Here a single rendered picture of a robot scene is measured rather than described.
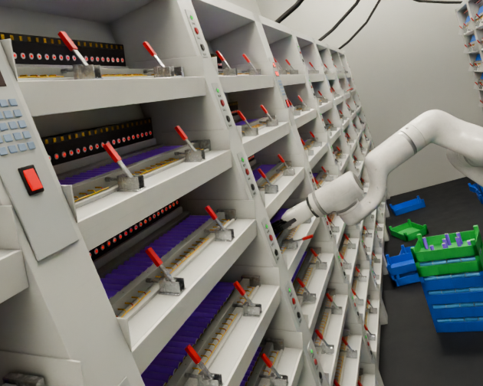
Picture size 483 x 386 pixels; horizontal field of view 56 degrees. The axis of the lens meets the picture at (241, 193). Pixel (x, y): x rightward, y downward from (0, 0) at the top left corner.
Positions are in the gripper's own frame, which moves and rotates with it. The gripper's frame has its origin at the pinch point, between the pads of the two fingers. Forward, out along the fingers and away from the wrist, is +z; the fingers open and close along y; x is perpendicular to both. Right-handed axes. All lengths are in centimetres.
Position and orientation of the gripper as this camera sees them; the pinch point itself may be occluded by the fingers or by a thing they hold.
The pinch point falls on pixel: (274, 228)
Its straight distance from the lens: 151.9
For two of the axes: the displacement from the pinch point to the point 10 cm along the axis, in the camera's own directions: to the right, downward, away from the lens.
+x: 5.4, 8.4, 0.4
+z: -7.8, 4.8, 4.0
